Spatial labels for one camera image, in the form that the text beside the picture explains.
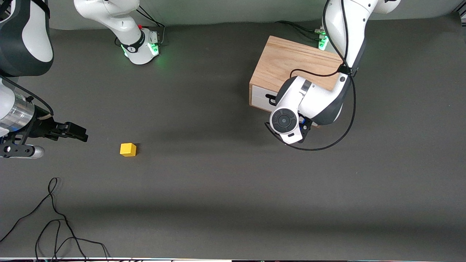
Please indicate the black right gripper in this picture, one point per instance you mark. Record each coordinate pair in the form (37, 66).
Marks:
(40, 128)

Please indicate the wooden drawer with white front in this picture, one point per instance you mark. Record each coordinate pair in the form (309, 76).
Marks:
(260, 96)

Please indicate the yellow cube block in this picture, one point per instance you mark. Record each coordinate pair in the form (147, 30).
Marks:
(127, 149)

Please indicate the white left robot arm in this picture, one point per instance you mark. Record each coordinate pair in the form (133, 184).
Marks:
(342, 32)

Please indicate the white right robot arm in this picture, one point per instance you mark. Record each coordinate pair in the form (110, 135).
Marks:
(134, 40)

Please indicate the wooden drawer cabinet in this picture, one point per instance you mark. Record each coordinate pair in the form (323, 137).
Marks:
(284, 60)

